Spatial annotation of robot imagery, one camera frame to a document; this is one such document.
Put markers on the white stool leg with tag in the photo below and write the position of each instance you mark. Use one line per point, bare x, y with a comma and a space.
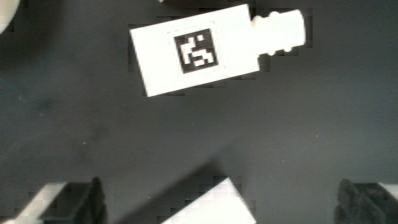
203, 48

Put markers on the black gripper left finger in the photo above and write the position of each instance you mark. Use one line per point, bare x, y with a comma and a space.
68, 203

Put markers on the white stool leg block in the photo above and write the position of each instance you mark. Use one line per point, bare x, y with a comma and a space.
217, 208

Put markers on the white round stool seat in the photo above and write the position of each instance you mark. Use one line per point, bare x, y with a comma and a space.
7, 11

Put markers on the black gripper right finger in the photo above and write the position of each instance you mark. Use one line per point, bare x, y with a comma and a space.
366, 203

